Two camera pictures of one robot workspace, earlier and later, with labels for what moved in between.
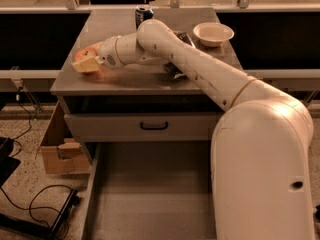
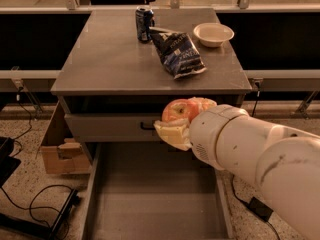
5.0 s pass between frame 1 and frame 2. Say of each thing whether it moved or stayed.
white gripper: moved
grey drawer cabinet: stayed
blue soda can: stayed
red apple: moved
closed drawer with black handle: stayed
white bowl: stayed
